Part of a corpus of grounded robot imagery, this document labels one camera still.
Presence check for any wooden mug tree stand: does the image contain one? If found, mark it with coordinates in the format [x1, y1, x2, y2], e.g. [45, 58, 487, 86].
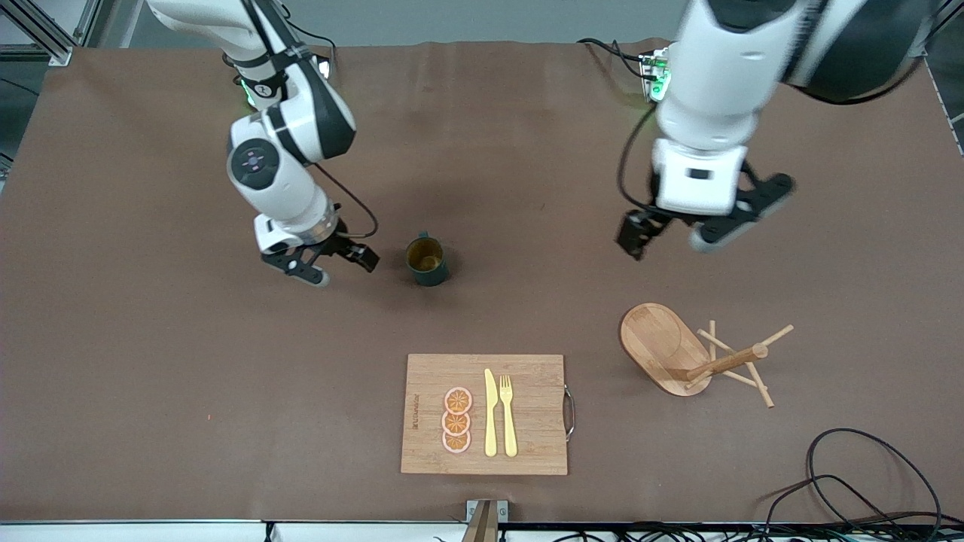
[619, 303, 795, 409]

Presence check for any aluminium frame profile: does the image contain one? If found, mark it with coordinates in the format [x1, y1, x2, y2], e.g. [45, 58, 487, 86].
[904, 23, 953, 59]
[0, 0, 102, 67]

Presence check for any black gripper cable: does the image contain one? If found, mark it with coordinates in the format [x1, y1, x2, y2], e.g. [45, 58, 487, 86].
[618, 102, 660, 215]
[310, 162, 379, 240]

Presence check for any black left arm base cable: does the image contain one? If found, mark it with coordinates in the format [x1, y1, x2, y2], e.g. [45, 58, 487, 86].
[576, 36, 652, 82]

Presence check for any yellow plastic fork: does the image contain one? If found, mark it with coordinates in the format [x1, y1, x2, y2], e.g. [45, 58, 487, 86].
[499, 374, 519, 458]

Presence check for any yellow plastic knife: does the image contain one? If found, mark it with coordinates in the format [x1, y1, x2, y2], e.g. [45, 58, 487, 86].
[484, 368, 499, 458]

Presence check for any metal bracket with wooden strut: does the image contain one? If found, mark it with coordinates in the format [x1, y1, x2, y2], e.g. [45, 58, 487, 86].
[461, 499, 510, 542]

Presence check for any dark teal ribbed mug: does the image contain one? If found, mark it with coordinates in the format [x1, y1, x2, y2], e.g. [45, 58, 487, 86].
[405, 232, 452, 288]

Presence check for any black looped cable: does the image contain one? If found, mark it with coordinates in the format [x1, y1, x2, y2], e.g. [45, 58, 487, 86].
[806, 428, 944, 528]

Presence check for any black trailing cable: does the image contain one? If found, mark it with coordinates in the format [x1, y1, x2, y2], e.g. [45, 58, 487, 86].
[753, 473, 964, 542]

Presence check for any bamboo cutting board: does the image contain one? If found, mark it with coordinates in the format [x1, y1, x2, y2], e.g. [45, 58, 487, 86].
[401, 354, 568, 477]

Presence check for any white table edge rail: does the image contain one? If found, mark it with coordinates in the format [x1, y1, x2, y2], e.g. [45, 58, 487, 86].
[0, 521, 964, 542]

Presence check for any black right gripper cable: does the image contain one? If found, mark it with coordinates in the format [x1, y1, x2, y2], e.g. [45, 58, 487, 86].
[310, 162, 379, 240]

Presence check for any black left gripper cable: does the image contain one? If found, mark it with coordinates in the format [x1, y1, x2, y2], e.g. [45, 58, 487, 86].
[618, 102, 660, 215]

